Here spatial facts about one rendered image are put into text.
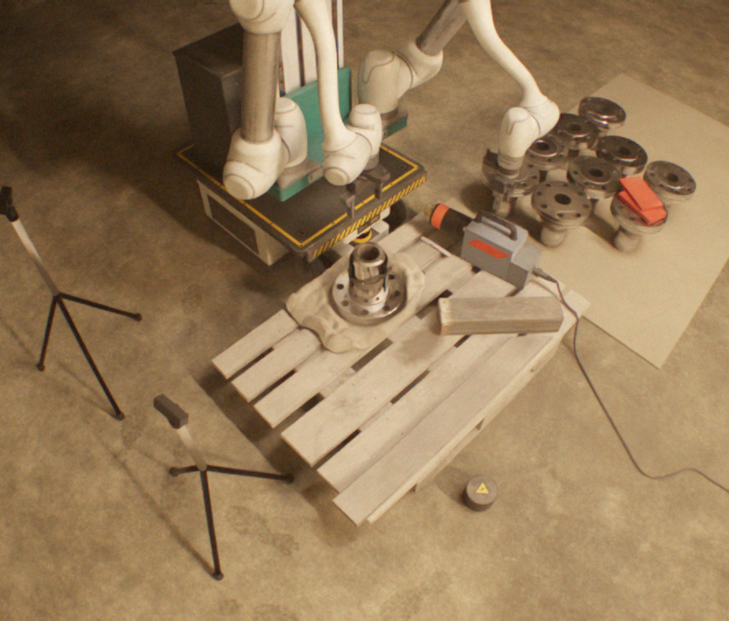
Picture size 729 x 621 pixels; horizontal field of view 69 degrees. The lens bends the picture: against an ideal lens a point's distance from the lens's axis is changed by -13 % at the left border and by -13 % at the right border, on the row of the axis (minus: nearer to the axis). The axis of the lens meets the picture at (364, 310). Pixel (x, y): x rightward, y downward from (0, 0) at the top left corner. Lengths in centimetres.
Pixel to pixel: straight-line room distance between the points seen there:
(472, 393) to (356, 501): 53
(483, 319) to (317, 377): 60
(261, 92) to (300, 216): 74
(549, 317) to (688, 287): 90
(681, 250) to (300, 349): 185
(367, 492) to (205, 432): 65
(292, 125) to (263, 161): 21
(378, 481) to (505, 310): 76
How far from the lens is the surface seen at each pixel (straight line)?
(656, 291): 274
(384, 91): 225
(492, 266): 232
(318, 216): 227
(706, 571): 221
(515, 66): 201
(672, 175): 303
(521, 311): 214
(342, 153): 169
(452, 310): 209
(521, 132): 196
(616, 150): 302
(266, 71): 164
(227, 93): 220
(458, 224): 233
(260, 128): 176
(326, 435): 192
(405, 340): 211
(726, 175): 370
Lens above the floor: 186
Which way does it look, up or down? 52 degrees down
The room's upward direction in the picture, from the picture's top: straight up
